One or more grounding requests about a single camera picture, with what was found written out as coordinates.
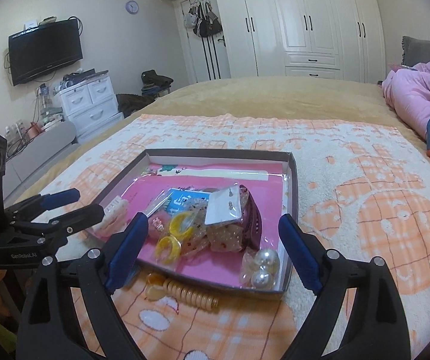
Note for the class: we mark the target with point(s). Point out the white drawer cabinet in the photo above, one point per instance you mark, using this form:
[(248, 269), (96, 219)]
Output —
[(91, 105)]

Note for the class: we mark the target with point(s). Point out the bed with tan sheet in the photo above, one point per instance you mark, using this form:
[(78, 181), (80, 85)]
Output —
[(256, 97)]

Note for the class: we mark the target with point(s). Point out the pink duvet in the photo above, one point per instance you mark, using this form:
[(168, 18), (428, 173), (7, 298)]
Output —
[(410, 97)]

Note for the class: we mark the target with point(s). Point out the black wall television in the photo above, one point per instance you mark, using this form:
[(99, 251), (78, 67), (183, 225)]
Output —
[(44, 50)]

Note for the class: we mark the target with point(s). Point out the white tissue pack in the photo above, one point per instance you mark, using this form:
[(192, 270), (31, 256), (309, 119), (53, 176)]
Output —
[(113, 210)]

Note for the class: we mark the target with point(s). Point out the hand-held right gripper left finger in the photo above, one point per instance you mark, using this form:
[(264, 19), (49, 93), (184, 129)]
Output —
[(128, 247)]

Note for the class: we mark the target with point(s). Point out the yellow hoop earrings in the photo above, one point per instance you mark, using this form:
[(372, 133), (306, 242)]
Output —
[(168, 251)]

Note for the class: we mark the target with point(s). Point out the dark clothes heap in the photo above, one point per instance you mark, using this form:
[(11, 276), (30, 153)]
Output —
[(132, 103)]

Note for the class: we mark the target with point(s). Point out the pink book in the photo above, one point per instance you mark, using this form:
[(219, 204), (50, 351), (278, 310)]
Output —
[(207, 268)]

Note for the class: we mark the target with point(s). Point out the white wardrobe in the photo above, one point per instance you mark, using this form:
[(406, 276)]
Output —
[(293, 18)]

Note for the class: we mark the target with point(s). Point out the pearl earrings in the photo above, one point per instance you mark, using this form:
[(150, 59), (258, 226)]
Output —
[(267, 258)]

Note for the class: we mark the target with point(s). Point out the white door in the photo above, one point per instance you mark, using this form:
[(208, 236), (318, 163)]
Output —
[(185, 56)]

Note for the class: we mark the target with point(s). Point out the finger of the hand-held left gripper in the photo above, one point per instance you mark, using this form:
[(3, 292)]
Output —
[(63, 198), (83, 215)]

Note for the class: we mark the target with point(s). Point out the grey hanging bag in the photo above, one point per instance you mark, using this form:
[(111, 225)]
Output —
[(188, 18)]

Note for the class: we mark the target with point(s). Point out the maroon hair clip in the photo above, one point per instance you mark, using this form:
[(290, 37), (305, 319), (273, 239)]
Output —
[(254, 221)]

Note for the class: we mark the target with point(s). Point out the purple wall clock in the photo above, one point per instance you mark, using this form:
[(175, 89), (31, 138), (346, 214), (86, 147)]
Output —
[(132, 6)]

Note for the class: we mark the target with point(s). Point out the shallow grey cardboard box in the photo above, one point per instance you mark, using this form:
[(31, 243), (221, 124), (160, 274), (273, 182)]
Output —
[(237, 290)]

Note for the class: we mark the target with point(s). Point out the grey pillow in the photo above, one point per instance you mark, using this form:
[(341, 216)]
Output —
[(425, 50)]

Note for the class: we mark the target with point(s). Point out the black hanging handbag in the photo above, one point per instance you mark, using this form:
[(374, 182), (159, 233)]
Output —
[(207, 26)]

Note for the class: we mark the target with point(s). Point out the orange and white printed blanket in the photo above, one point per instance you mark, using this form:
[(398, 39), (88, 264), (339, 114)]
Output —
[(368, 195)]

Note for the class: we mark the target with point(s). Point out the stud earrings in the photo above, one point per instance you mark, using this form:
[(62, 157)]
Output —
[(224, 206)]

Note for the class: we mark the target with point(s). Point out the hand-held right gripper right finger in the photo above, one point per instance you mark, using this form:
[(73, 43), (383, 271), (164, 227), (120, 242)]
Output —
[(299, 251)]

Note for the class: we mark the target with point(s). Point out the grey upholstered bench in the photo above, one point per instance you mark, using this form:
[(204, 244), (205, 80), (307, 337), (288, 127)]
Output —
[(46, 146)]

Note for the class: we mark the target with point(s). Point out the dark folded clothes pile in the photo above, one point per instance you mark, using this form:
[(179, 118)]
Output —
[(157, 80)]

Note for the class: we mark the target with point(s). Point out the sheer dotted scrunchie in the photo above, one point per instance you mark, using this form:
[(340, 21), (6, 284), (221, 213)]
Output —
[(218, 240)]

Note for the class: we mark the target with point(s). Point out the white router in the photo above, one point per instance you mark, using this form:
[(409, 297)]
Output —
[(31, 25)]

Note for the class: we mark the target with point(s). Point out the earring card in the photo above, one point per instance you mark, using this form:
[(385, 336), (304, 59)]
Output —
[(158, 204)]

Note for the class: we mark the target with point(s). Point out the pink fluffy hair clip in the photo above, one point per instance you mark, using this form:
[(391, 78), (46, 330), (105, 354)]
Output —
[(158, 223)]

